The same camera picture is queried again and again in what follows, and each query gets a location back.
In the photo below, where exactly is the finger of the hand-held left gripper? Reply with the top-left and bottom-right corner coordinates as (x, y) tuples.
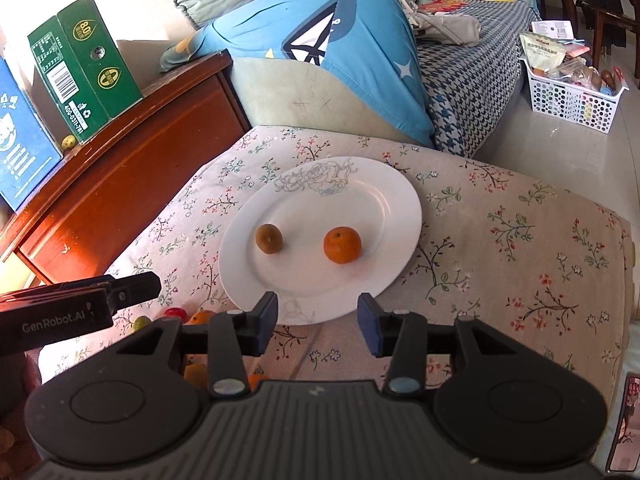
(104, 272), (162, 312)

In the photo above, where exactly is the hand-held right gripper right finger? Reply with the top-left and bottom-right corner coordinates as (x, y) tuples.
(357, 292), (526, 395)

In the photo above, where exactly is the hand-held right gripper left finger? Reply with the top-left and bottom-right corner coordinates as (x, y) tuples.
(115, 291), (279, 399)

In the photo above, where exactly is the small brown fruit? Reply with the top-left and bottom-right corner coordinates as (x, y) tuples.
(256, 224), (284, 254)

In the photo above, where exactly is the white plate with line drawing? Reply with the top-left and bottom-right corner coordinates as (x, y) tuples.
(219, 156), (423, 326)

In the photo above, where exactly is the red-brown wooden cabinet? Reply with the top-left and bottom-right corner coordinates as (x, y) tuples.
(0, 50), (252, 286)

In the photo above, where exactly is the floral tablecloth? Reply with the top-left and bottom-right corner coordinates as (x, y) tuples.
(39, 125), (632, 411)

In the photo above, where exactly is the blue cardboard carton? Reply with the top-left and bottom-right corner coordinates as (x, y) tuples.
(0, 55), (65, 212)

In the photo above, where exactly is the green cardboard carton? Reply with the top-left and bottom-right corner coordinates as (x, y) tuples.
(27, 0), (144, 146)

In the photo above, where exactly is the houndstooth sofa cover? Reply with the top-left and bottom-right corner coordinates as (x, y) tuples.
(414, 0), (540, 159)

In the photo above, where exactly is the pink printed packet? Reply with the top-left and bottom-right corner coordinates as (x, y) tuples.
(606, 374), (640, 473)

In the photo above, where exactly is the blue printed quilt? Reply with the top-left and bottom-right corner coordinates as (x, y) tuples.
(160, 0), (436, 149)

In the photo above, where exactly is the white plastic basket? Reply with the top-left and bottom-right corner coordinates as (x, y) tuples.
(519, 56), (629, 134)

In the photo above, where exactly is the beige cloth bag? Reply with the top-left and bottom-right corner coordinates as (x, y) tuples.
(407, 9), (482, 45)

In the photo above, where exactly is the cream snack bag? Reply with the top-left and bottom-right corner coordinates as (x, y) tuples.
(519, 31), (569, 70)

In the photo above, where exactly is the red book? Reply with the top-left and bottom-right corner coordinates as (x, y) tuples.
(416, 0), (470, 15)

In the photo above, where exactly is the white labelled box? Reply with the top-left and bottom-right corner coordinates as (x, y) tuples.
(531, 19), (577, 40)

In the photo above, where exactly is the dark wooden chair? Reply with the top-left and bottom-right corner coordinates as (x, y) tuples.
(537, 0), (628, 48)

